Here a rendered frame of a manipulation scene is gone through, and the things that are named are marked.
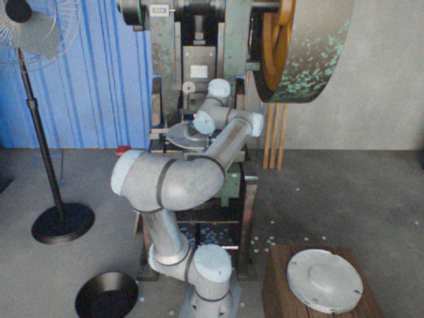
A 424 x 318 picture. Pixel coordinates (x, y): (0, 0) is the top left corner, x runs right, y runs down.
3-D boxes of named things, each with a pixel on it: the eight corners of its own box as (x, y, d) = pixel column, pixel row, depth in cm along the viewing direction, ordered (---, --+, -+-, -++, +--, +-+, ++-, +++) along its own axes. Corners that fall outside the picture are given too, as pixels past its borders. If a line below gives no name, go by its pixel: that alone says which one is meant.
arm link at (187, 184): (208, 190, 64) (266, 103, 103) (159, 176, 68) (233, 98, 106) (207, 232, 70) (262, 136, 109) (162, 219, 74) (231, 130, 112)
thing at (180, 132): (217, 119, 167) (217, 118, 166) (238, 145, 143) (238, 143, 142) (161, 125, 159) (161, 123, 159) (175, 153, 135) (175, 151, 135)
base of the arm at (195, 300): (228, 328, 104) (229, 309, 99) (183, 316, 107) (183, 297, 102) (236, 289, 117) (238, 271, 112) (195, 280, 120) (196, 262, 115)
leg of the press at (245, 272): (257, 280, 175) (280, 130, 129) (236, 281, 174) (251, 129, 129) (238, 182, 254) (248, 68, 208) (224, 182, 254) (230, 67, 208)
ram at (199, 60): (215, 113, 145) (218, 45, 130) (181, 113, 145) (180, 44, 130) (214, 99, 160) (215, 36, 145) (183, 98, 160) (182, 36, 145)
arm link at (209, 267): (222, 305, 100) (224, 276, 94) (184, 291, 105) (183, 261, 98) (234, 276, 110) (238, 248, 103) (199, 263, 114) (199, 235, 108)
